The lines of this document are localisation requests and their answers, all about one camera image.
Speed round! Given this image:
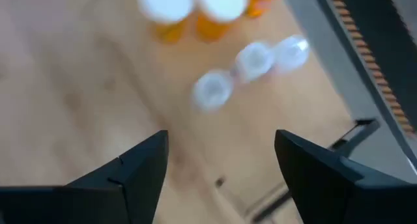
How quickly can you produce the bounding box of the black hazard-striped floor mat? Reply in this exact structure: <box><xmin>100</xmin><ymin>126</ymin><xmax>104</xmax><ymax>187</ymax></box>
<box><xmin>312</xmin><ymin>0</ymin><xmax>417</xmax><ymax>173</ymax></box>

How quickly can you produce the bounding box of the clear bottle with green label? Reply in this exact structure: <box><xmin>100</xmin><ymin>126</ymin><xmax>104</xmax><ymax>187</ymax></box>
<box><xmin>273</xmin><ymin>35</ymin><xmax>310</xmax><ymax>72</ymax></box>

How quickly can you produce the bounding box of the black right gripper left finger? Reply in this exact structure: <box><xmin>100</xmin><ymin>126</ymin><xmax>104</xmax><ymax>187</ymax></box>
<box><xmin>0</xmin><ymin>130</ymin><xmax>169</xmax><ymax>224</ymax></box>

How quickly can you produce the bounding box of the clear plastic medicine bottle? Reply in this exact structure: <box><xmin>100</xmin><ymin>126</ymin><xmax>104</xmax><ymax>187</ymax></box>
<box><xmin>234</xmin><ymin>41</ymin><xmax>276</xmax><ymax>83</ymax></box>
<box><xmin>191</xmin><ymin>70</ymin><xmax>235</xmax><ymax>113</ymax></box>

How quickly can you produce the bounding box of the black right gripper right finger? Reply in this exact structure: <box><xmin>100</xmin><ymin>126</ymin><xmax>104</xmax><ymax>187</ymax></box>
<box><xmin>274</xmin><ymin>129</ymin><xmax>417</xmax><ymax>224</ymax></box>

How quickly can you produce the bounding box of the orange pill bottle white cap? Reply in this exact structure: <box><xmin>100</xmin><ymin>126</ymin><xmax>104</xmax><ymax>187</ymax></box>
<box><xmin>136</xmin><ymin>0</ymin><xmax>196</xmax><ymax>45</ymax></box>
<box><xmin>194</xmin><ymin>0</ymin><xmax>251</xmax><ymax>43</ymax></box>
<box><xmin>244</xmin><ymin>0</ymin><xmax>290</xmax><ymax>19</ymax></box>

